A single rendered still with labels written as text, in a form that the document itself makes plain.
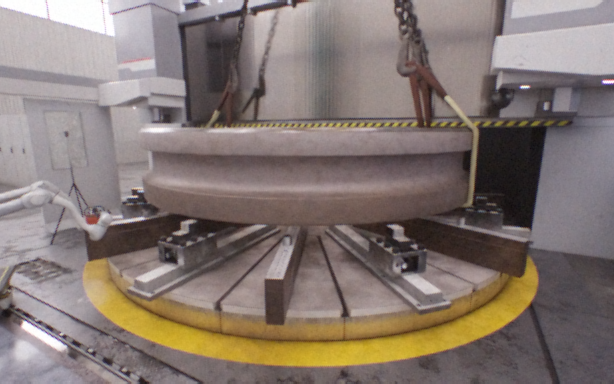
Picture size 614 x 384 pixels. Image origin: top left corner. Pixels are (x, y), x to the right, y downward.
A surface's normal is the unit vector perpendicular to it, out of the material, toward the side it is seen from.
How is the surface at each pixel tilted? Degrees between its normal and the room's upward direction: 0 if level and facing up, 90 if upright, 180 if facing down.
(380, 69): 90
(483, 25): 90
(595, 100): 90
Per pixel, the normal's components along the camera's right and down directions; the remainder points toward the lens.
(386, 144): 0.29, 0.18
